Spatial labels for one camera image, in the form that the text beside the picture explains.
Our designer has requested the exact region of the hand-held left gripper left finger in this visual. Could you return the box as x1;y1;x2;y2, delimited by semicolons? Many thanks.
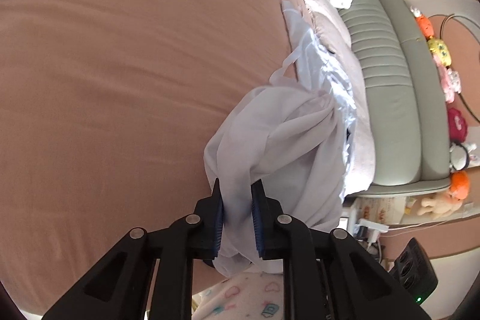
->
43;178;226;320

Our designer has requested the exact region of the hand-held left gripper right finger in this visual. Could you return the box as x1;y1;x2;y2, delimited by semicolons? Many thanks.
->
250;179;432;320

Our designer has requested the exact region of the white t-shirt navy trim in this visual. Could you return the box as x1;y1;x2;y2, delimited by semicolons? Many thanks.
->
203;85;357;276

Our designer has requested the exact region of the white garment with tie straps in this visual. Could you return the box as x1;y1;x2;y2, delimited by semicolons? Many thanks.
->
268;0;331;94

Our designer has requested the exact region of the white power strip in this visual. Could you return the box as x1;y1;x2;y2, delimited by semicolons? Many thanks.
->
356;218;390;235

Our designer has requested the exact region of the cream bunny plush toy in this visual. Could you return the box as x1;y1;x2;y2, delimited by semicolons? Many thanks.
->
418;189;464;219

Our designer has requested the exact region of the printed paper bag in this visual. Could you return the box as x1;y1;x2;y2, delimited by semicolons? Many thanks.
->
358;198;404;225

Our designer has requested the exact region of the white bedside table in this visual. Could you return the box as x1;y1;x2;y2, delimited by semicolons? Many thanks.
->
339;194;392;242

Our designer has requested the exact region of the large orange plush toy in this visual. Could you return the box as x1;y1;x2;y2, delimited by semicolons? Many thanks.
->
448;170;471;201

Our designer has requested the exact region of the black white penguin plush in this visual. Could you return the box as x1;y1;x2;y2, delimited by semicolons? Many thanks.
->
449;144;467;171

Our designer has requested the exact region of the white bunny plush toy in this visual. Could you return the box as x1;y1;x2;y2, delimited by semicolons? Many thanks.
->
464;141;480;167

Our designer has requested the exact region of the red plush toy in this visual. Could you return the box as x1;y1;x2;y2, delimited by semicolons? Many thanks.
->
447;107;469;139

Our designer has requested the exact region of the grey padded headboard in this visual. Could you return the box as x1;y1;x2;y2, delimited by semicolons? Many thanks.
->
315;0;452;197

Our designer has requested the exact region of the pink round bed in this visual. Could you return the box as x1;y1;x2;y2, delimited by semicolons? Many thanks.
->
0;0;376;315

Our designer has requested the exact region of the pink plush toy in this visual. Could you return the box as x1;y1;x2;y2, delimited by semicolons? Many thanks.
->
437;63;456;103

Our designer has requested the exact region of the white cat plush toy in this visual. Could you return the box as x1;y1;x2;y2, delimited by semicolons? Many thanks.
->
448;69;463;94

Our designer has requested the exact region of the yellow square plush toy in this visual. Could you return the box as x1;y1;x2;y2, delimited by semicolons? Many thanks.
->
427;38;451;64

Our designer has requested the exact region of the small orange plush toy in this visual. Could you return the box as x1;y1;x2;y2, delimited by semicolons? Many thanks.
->
415;14;434;39

